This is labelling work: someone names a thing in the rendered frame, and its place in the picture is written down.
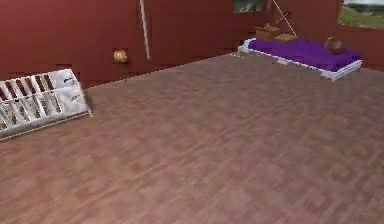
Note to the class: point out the tan flat cushion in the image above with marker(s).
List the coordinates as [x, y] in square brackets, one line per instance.
[286, 37]

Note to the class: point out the white bed with purple cover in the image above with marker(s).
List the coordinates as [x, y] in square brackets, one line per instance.
[301, 53]

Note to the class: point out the pale long stick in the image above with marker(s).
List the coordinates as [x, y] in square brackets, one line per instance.
[284, 17]

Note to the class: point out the white slatted shelf unit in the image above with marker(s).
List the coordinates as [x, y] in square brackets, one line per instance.
[40, 100]

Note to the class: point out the window with green view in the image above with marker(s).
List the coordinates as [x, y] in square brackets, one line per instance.
[362, 15]

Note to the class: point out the green framed wall picture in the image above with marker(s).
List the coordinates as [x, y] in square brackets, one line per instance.
[247, 5]

